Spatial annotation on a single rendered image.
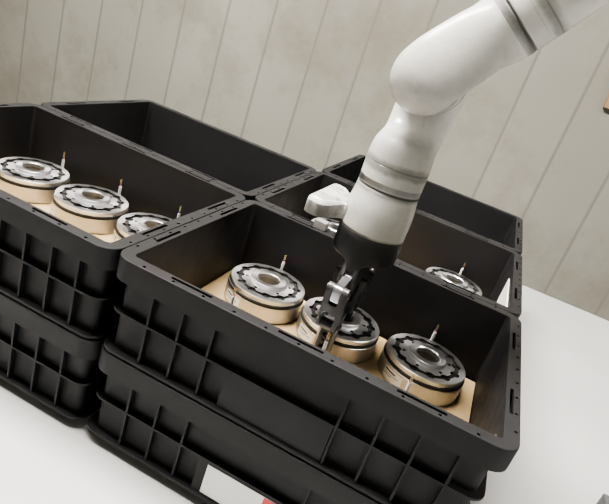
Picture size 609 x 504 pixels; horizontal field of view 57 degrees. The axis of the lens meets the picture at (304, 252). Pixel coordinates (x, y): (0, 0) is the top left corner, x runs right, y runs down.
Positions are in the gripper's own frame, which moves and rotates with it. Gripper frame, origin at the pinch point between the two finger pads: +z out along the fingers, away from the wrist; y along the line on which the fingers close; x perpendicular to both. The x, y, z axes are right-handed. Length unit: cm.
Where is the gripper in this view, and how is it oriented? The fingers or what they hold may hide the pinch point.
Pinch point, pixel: (332, 331)
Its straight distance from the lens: 68.8
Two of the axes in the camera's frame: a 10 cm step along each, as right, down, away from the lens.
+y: 3.7, -2.6, 8.9
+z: -3.0, 8.7, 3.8
